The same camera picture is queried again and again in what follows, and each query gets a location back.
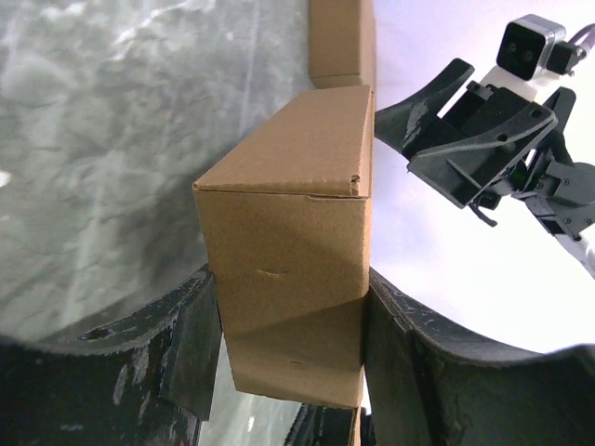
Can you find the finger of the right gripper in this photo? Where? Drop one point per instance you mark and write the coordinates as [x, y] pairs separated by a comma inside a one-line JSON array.
[[478, 171], [402, 125]]

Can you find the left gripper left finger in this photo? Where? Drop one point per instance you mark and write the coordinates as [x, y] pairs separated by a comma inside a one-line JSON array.
[[147, 379]]

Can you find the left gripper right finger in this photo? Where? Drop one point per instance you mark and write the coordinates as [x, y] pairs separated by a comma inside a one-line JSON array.
[[432, 381]]

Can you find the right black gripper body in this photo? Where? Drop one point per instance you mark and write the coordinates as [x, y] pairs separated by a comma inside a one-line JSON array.
[[482, 108]]

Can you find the brown cardboard box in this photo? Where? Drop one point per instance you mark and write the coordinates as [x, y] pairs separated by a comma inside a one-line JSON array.
[[286, 217]]

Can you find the small folded cardboard box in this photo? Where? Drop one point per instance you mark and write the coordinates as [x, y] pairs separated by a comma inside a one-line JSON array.
[[342, 43]]

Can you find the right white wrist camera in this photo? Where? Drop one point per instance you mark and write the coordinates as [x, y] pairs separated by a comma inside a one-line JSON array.
[[534, 56]]

